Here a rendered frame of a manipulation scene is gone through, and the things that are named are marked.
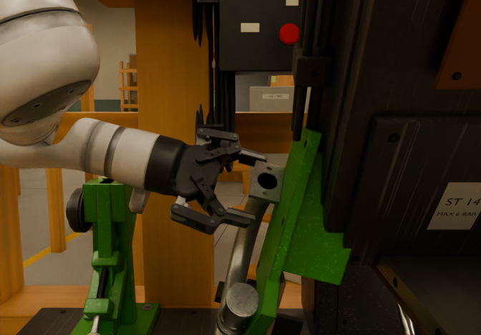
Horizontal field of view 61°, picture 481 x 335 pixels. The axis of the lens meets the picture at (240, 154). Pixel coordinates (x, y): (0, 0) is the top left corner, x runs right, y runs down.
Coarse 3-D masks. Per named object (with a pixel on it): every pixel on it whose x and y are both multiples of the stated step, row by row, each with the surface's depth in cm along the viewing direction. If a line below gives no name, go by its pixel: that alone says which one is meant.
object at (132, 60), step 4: (132, 56) 1079; (132, 60) 1081; (136, 60) 1079; (132, 64) 1082; (136, 64) 1081; (132, 68) 1084; (136, 68) 1082; (132, 72) 1085; (136, 72) 1084; (132, 76) 1087; (136, 76) 1085; (132, 80) 1088; (136, 80) 1087; (132, 84) 1090; (136, 84) 1088
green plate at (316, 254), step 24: (312, 144) 43; (288, 168) 51; (312, 168) 44; (288, 192) 46; (312, 192) 45; (288, 216) 44; (312, 216) 45; (264, 240) 56; (288, 240) 44; (312, 240) 45; (336, 240) 45; (264, 264) 50; (288, 264) 46; (312, 264) 46; (336, 264) 46
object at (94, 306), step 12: (132, 216) 75; (132, 228) 74; (96, 252) 67; (96, 264) 66; (108, 264) 66; (120, 264) 68; (96, 276) 68; (120, 276) 68; (96, 288) 67; (108, 288) 67; (120, 288) 67; (96, 300) 63; (108, 300) 63; (120, 300) 66; (84, 312) 62; (96, 312) 62; (108, 312) 63; (120, 312) 66
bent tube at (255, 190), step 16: (256, 160) 54; (256, 176) 52; (272, 176) 54; (256, 192) 51; (272, 192) 51; (256, 208) 55; (256, 224) 59; (240, 240) 60; (240, 256) 59; (240, 272) 58; (224, 288) 57
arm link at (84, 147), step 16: (80, 128) 51; (96, 128) 51; (112, 128) 52; (0, 144) 50; (48, 144) 53; (64, 144) 50; (80, 144) 50; (96, 144) 51; (0, 160) 51; (16, 160) 50; (32, 160) 51; (48, 160) 51; (64, 160) 51; (80, 160) 51; (96, 160) 51
